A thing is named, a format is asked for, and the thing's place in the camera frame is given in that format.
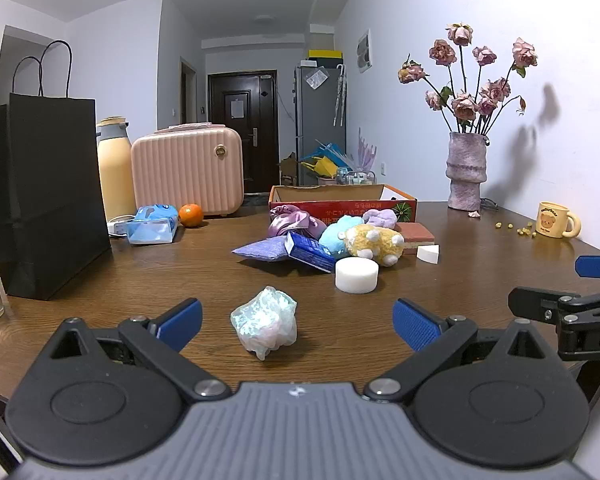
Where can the purple satin scrunchie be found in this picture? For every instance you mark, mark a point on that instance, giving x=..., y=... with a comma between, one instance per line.
x=292, y=222

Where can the pink ribbed suitcase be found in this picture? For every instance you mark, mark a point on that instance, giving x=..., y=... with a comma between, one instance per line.
x=185, y=170

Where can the yellow plush toy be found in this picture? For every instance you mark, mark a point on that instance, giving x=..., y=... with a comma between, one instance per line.
x=372, y=242

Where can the dried pink rose bouquet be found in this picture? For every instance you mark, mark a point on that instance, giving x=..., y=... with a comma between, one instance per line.
x=464, y=102

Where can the yellow thermos bottle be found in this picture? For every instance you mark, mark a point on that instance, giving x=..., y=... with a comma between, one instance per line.
x=115, y=170

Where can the white wall electrical panel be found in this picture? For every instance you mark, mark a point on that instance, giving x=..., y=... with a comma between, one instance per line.
x=364, y=50

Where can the blue soft tissue pack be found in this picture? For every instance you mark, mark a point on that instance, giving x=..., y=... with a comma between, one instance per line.
x=152, y=225

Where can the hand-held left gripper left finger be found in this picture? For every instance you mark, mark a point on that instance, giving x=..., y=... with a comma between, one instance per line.
x=182, y=321

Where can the purple sachet pillow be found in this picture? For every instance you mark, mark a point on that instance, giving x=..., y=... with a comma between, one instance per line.
x=262, y=251

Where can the grey refrigerator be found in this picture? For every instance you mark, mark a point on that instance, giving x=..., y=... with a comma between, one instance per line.
x=315, y=120

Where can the metal storage trolley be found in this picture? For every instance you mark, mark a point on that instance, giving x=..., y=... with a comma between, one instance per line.
x=355, y=178

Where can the purple ceramic vase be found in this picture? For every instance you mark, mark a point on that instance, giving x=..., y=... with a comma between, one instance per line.
x=466, y=170

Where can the round ceiling lamp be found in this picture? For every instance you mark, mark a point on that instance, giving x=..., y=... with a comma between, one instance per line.
x=265, y=20

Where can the clear plastic pouch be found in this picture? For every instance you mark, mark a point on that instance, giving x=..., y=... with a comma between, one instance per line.
x=316, y=78

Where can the purple plastic hangers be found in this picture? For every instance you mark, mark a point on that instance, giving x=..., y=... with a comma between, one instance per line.
x=367, y=152

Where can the light blue plush toy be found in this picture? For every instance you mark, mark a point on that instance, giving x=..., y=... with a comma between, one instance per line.
x=336, y=237

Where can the yellow bear mug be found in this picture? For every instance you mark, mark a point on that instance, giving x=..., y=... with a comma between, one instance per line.
x=554, y=220

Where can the red sponge block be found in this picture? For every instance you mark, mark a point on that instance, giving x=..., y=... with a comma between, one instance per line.
x=417, y=232

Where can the blue tissue packet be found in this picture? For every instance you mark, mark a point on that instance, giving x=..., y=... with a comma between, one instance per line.
x=310, y=252

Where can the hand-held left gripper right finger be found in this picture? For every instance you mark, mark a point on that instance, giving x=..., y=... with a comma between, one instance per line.
x=414, y=322

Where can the side room door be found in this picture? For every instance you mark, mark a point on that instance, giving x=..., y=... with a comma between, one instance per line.
x=187, y=95

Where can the pale purple cloth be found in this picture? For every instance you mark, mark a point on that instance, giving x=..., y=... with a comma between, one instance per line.
x=380, y=218

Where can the black paper bag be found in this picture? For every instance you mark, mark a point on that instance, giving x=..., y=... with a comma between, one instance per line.
x=45, y=185

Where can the dark brown entrance door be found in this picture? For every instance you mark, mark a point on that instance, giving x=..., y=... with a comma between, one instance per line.
x=260, y=160

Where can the white wedge sponge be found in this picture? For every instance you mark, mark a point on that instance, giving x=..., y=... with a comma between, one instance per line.
x=427, y=254

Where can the white paper notice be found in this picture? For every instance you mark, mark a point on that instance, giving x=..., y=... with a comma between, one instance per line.
x=237, y=109

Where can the orange cardboard box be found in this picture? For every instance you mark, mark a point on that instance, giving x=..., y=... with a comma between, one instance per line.
x=345, y=206

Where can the open brown carton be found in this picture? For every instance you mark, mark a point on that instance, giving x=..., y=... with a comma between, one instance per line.
x=289, y=170

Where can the clear plastic bag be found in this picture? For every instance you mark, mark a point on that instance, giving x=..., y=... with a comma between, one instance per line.
x=262, y=320

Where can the scattered yellow bits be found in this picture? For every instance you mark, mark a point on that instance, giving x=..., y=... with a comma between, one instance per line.
x=521, y=232

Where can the yellow flat box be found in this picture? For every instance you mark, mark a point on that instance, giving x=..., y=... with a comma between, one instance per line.
x=325, y=54

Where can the white round sponge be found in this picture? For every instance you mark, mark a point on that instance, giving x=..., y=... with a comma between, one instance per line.
x=356, y=275

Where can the blue yellow bag pile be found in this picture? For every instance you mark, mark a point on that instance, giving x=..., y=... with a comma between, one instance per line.
x=325, y=162

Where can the white folded umbrella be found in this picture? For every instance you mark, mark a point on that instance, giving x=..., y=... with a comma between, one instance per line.
x=339, y=100

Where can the orange fruit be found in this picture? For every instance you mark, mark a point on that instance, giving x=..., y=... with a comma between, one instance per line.
x=191, y=215

